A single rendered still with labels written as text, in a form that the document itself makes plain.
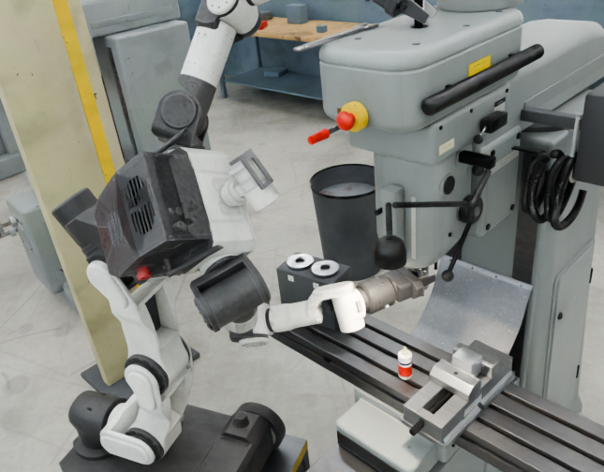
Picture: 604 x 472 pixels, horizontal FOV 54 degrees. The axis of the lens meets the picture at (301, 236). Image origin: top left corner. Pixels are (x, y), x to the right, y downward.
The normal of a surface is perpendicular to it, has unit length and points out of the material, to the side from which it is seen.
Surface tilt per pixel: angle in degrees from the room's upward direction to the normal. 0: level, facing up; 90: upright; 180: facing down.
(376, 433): 0
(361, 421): 0
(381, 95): 90
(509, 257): 90
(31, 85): 90
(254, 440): 46
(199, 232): 58
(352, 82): 90
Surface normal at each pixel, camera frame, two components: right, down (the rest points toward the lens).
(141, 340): -0.39, 0.49
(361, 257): 0.24, 0.52
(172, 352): 0.89, -0.03
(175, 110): 0.02, 0.01
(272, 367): -0.10, -0.86
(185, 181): 0.72, -0.36
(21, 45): 0.71, 0.29
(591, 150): -0.69, 0.42
